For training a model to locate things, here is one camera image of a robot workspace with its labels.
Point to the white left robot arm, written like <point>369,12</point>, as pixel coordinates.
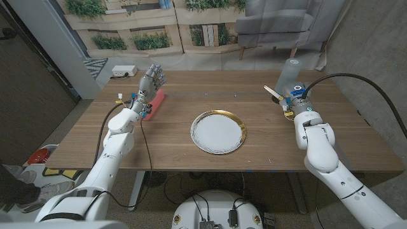
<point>108,165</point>

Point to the dark trousered person leg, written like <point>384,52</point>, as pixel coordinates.
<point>16,191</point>

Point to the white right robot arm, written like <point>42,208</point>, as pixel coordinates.
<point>321,149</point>

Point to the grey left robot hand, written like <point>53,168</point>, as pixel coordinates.
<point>147,87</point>

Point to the gold rimmed paper plate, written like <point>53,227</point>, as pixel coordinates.
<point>217,133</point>

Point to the printed room backdrop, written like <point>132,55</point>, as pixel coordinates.
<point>203,38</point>

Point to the red bowl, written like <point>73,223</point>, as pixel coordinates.
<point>38,156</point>

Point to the red sponge block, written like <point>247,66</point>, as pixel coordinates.
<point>155,101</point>

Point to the black adapter on torso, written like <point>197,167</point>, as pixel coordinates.
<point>233,217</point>

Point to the white power strip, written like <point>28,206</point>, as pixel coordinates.
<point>124,70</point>

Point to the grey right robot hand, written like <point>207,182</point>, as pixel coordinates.
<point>297,95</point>

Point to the grey table leg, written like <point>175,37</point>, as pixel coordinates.
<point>297,194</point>

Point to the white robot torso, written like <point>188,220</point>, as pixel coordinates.
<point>217,206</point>

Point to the white table leg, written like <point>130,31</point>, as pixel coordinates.
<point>136,191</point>

